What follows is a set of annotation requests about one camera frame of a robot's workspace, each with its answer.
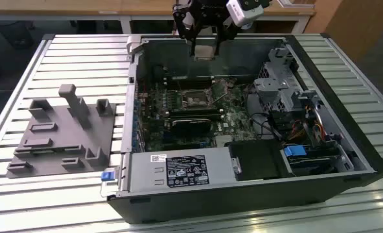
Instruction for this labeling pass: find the black open PC case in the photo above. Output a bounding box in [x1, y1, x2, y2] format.
[105, 33, 383, 225]

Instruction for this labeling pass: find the small silver chipset heatsink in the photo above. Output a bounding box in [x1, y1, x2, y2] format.
[215, 135, 232, 146]

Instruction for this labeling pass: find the metal socket cover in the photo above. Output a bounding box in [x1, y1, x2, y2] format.
[209, 80, 236, 102]

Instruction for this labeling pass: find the square CPU chip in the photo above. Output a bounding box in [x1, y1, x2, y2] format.
[193, 45, 216, 61]

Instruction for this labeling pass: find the yellow orange wire bundle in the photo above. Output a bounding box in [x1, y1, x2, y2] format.
[289, 120, 327, 144]

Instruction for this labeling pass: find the grey parts rack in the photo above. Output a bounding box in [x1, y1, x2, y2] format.
[4, 83, 117, 180]

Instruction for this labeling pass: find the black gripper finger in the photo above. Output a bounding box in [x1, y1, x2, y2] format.
[172, 8, 201, 59]
[212, 14, 237, 58]

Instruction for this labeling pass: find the wooden cabinet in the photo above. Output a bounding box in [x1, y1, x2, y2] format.
[323, 0, 383, 64]

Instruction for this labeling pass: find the black wire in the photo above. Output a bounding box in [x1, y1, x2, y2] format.
[248, 113, 283, 140]

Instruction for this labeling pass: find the blue disk carrier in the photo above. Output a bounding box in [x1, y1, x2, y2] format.
[283, 145, 308, 160]

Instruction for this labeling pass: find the metal disk bay cage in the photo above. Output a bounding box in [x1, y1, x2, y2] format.
[252, 47, 324, 112]

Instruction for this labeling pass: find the long wooden desk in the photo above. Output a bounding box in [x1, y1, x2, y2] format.
[0, 0, 316, 34]

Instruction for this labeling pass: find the black drive bay cover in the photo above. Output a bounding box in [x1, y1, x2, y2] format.
[225, 140, 292, 182]

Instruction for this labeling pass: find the black graphics card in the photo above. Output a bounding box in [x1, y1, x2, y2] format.
[171, 117, 215, 136]

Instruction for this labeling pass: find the white paper stack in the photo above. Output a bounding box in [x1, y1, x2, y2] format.
[276, 0, 308, 8]

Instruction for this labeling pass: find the CPU socket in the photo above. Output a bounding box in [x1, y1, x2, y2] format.
[177, 90, 216, 110]

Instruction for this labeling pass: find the green motherboard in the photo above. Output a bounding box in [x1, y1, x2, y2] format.
[135, 77, 260, 152]

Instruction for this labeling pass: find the black trash bin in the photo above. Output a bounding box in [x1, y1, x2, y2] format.
[0, 20, 35, 49]

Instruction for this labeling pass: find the grey power supply unit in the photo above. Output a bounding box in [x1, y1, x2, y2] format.
[125, 147, 237, 192]

